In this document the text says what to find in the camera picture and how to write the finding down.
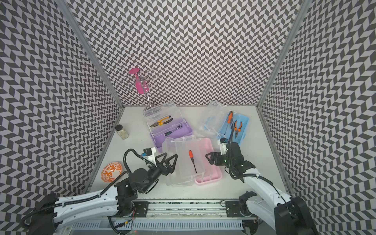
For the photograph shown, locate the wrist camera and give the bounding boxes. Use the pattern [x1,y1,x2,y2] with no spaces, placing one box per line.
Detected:
[217,138,228,155]
[141,147,157,166]

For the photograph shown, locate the pink glass on rack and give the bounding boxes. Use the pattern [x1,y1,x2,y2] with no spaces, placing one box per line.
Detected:
[129,68,149,95]

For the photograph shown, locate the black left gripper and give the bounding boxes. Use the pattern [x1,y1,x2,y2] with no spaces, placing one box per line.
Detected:
[141,153,179,194]

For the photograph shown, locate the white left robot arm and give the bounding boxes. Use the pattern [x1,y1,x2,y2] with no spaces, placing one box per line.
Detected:
[20,148,178,235]

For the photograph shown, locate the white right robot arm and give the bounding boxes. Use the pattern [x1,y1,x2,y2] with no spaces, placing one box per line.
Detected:
[206,142,318,235]

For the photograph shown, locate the yellow black pliers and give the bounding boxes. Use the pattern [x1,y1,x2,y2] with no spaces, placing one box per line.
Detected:
[150,116,173,128]

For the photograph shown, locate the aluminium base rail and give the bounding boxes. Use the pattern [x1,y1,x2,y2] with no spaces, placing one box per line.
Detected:
[57,200,265,235]

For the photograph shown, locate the orange patterned plate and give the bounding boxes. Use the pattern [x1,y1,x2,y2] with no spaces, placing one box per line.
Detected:
[101,162,123,183]

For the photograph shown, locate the purple toolbox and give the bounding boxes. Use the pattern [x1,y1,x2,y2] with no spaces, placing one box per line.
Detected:
[143,101,193,152]

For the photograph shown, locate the orange handled screwdriver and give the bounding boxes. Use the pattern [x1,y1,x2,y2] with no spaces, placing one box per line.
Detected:
[224,111,234,135]

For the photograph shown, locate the orange handled pliers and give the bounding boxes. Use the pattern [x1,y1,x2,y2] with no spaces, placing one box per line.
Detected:
[233,120,243,139]

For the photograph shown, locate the glass jar black lid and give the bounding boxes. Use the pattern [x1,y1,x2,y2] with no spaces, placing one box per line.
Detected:
[115,124,129,140]

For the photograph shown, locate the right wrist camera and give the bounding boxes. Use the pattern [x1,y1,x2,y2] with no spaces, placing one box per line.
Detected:
[217,138,228,155]

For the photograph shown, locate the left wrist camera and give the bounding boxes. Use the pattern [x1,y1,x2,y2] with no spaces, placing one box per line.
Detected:
[141,147,157,166]

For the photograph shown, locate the silver ratchet wrench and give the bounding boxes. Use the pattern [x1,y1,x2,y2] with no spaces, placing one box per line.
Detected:
[164,125,183,136]

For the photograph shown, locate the blue toolbox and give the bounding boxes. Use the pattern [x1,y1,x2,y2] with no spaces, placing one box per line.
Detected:
[198,101,249,145]

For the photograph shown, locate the red handled screwdriver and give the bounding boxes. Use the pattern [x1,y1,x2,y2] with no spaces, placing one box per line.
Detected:
[189,150,197,173]

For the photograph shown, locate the pink toolbox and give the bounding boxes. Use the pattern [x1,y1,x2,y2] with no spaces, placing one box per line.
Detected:
[162,135,222,187]

